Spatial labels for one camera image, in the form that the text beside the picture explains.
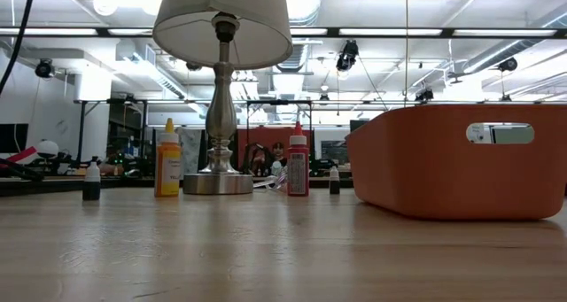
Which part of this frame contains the small dark colouring bottle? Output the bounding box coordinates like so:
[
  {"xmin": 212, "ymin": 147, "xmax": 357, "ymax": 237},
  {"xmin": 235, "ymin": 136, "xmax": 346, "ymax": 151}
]
[
  {"xmin": 329, "ymin": 166, "xmax": 341, "ymax": 196},
  {"xmin": 82, "ymin": 156, "xmax": 102, "ymax": 202}
]

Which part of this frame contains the large yellow colouring bottle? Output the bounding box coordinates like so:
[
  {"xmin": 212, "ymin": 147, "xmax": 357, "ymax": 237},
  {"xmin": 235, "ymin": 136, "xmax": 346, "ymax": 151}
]
[{"xmin": 153, "ymin": 118, "xmax": 183, "ymax": 198}]

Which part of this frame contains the orange plastic bin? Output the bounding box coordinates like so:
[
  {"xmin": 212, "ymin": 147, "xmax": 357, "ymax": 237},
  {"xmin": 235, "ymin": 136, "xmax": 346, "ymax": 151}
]
[{"xmin": 345, "ymin": 103, "xmax": 567, "ymax": 221}]

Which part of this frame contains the person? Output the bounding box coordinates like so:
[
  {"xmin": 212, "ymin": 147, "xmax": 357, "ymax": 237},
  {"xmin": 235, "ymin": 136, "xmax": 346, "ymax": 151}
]
[{"xmin": 270, "ymin": 141, "xmax": 288, "ymax": 168}]

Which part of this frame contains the red partition panel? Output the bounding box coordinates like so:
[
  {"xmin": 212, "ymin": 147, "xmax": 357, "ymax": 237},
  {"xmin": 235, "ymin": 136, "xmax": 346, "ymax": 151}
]
[{"xmin": 237, "ymin": 127, "xmax": 314, "ymax": 170}]

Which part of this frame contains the large red-orange colouring bottle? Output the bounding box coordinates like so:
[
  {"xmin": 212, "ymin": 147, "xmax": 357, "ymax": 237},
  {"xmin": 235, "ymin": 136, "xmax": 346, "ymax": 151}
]
[{"xmin": 286, "ymin": 120, "xmax": 310, "ymax": 197}]

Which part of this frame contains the silver table lamp white shade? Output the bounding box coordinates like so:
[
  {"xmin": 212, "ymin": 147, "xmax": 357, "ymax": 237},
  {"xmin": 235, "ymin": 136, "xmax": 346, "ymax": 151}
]
[{"xmin": 151, "ymin": 0, "xmax": 294, "ymax": 196}]

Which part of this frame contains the black overhead light beam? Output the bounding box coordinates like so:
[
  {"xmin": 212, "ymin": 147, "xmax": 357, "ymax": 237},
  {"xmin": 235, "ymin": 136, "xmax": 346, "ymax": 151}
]
[{"xmin": 0, "ymin": 26, "xmax": 567, "ymax": 40}]

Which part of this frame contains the white sphere lamp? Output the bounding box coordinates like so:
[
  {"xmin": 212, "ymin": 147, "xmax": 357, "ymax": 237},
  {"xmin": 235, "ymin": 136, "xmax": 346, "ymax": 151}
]
[{"xmin": 35, "ymin": 139, "xmax": 59, "ymax": 160}]

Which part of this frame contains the black aluminium table frame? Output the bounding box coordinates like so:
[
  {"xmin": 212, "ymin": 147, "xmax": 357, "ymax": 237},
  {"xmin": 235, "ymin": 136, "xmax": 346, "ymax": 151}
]
[{"xmin": 0, "ymin": 174, "xmax": 355, "ymax": 198}]

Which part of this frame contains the black wall monitor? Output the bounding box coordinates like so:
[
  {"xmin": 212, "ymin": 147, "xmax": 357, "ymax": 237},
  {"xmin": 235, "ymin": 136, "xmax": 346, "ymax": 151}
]
[{"xmin": 0, "ymin": 123, "xmax": 30, "ymax": 155}]

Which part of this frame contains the black hanging cable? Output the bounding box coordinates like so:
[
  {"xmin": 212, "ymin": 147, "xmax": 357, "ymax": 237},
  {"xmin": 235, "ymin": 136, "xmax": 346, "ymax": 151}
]
[{"xmin": 0, "ymin": 0, "xmax": 38, "ymax": 95}]

